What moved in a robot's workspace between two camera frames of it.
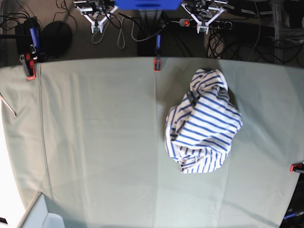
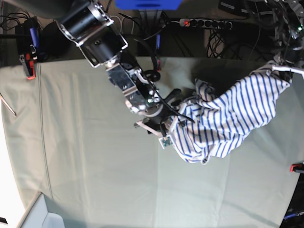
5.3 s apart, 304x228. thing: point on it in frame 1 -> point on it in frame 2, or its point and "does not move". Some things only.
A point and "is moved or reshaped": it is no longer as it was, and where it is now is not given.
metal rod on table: (8, 105) does not move
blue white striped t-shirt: (201, 129) is moved or reshaped
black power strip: (213, 24) does not move
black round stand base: (56, 39) does not move
